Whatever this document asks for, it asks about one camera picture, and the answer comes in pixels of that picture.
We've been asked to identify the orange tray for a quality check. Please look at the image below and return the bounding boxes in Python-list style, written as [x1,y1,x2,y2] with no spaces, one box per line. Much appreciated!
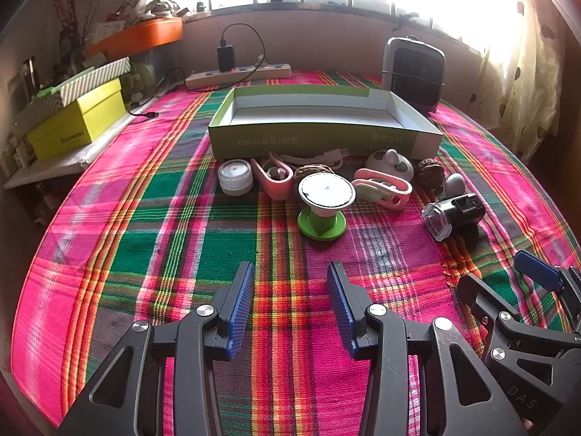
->
[86,17,184,60]

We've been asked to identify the white side shelf board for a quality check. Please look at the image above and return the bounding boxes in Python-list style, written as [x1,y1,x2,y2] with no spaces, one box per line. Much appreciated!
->
[4,113,137,189]

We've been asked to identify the green white striped box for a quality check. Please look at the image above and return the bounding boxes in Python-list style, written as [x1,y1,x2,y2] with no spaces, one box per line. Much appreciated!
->
[11,57,132,134]

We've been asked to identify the green and white cardboard box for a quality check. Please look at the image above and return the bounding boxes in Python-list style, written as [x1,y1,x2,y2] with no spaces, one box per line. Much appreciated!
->
[208,84,443,160]

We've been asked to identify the brown walnut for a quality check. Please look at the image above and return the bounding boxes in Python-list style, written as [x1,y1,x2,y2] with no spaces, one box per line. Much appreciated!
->
[418,158,443,188]
[293,163,337,187]

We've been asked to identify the black charging cable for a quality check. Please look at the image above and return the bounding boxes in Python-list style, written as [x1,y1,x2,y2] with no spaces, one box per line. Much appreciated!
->
[128,23,267,119]

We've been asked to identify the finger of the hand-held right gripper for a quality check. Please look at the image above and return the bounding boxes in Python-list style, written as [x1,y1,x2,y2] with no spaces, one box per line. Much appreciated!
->
[514,250,581,323]
[456,275,568,368]

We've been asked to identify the white USB cable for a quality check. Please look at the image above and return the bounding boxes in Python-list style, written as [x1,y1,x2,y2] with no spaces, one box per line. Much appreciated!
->
[268,146,350,167]

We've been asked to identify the beige power strip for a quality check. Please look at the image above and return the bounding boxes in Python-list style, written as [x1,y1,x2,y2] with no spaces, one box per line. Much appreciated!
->
[184,62,292,90]

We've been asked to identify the cream dotted curtain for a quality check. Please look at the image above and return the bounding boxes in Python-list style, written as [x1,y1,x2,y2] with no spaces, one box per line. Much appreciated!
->
[481,0,568,160]

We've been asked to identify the black charger adapter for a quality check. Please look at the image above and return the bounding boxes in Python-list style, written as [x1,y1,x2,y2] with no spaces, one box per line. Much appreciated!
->
[217,45,236,73]

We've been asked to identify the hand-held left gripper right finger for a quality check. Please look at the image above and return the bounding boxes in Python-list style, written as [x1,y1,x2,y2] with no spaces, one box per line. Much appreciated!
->
[327,261,529,436]

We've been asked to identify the black flashlight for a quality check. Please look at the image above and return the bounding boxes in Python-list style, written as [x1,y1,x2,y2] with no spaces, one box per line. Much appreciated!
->
[421,193,485,242]

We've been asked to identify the green and white spool stand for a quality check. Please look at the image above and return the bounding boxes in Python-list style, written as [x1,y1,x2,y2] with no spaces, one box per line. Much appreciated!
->
[297,174,356,241]

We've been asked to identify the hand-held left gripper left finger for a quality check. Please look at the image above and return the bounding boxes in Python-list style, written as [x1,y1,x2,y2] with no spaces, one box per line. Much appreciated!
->
[57,261,257,436]

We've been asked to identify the white mushroom-shaped knob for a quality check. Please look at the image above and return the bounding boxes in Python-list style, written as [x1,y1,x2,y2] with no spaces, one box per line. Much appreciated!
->
[442,174,466,198]

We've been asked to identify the yellow cardboard box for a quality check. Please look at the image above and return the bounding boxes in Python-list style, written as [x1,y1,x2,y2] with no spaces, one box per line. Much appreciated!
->
[26,77,128,162]

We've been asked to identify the small white round jar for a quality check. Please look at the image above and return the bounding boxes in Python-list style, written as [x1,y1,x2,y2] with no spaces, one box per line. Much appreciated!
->
[217,159,253,197]

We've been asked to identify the pink ear-hook clip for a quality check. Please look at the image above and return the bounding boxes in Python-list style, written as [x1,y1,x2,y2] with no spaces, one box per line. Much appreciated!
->
[353,168,413,211]
[251,152,296,201]

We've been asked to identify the white panda-face round gadget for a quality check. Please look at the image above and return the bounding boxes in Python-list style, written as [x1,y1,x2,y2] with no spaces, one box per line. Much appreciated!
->
[365,149,415,180]

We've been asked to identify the grey space heater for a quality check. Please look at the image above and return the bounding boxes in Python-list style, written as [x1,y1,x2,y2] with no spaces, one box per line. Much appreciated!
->
[380,35,446,114]

